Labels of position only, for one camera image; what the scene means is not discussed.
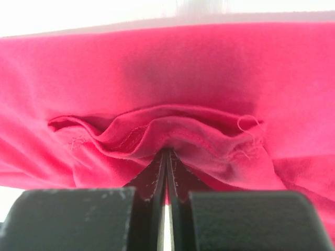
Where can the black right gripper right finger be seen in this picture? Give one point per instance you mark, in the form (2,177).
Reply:
(205,219)

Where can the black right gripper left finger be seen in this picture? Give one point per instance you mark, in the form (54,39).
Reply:
(126,218)

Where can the pink t shirt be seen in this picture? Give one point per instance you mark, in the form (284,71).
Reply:
(247,106)

